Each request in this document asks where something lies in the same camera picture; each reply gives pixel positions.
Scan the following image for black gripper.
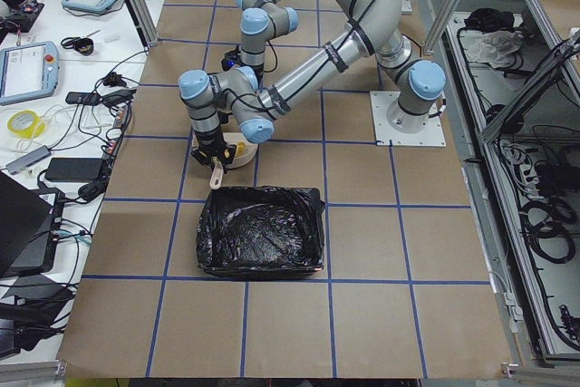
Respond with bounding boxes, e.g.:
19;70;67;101
191;129;236;173
221;44;264;83

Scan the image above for beige dustpan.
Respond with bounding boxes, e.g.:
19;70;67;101
191;131;257;189

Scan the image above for black lined trash bin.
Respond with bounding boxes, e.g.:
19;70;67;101
196;186;324;280

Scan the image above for black scissors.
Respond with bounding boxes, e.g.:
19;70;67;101
60;30;99;49

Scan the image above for black power adapter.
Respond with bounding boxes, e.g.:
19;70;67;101
44;158;103;182

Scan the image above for yellow tape roll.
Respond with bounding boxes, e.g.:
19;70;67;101
7;110;45;140

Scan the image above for near blue teach pendant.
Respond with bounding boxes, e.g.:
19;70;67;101
1;41;59;105

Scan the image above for black laptop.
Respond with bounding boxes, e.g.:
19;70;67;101
1;173;64;278

